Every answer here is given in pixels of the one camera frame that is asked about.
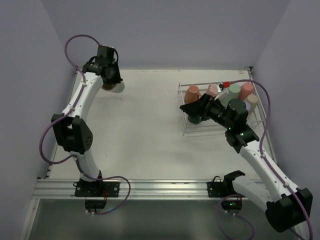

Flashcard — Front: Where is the dark green mug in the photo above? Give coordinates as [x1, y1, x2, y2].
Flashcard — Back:
[187, 115, 202, 125]

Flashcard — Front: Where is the orange mug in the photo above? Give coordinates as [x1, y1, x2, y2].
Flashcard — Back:
[184, 84, 202, 104]

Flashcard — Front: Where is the pink mug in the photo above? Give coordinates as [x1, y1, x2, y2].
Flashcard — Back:
[206, 84, 221, 98]

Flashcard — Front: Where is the cream and mint floral mug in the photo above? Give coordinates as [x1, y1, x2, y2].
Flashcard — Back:
[102, 81, 125, 94]

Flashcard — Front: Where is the lavender cup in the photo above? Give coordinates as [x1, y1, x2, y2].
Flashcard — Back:
[244, 101, 251, 112]

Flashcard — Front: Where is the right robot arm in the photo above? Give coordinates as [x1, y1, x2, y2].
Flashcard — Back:
[179, 94, 313, 233]

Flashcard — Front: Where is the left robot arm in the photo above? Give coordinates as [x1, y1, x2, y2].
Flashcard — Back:
[51, 45, 125, 182]

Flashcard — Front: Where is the light green cup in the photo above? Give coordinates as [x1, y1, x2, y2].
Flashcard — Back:
[220, 83, 241, 107]

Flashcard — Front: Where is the coral pink cup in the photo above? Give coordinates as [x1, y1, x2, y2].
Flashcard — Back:
[238, 82, 254, 101]

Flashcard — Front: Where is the beige cup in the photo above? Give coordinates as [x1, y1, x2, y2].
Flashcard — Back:
[244, 94, 259, 113]

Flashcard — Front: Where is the right black control box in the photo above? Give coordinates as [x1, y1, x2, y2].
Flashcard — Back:
[220, 198, 243, 213]

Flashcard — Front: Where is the black control box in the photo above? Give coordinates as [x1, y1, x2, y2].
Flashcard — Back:
[84, 200, 107, 213]
[220, 198, 243, 213]

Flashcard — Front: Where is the left black control box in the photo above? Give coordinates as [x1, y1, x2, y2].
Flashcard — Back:
[84, 200, 107, 213]

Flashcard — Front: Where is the clear wire dish rack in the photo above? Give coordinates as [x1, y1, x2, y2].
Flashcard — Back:
[178, 78, 267, 136]

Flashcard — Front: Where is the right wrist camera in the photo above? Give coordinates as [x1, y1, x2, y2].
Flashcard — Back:
[215, 81, 231, 99]

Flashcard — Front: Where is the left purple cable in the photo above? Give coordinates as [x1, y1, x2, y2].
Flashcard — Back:
[38, 34, 132, 216]

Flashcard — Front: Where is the purple cable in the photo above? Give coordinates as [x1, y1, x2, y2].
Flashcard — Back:
[38, 34, 132, 216]
[215, 79, 314, 240]

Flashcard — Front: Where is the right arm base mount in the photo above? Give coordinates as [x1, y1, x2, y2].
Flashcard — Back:
[206, 170, 246, 198]

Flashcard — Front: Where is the aluminium mounting rail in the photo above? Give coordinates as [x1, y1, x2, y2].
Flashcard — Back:
[31, 178, 296, 201]

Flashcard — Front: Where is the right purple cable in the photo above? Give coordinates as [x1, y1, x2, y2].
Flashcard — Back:
[215, 79, 314, 240]

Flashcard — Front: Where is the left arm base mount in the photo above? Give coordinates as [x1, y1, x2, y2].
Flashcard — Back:
[73, 179, 120, 198]

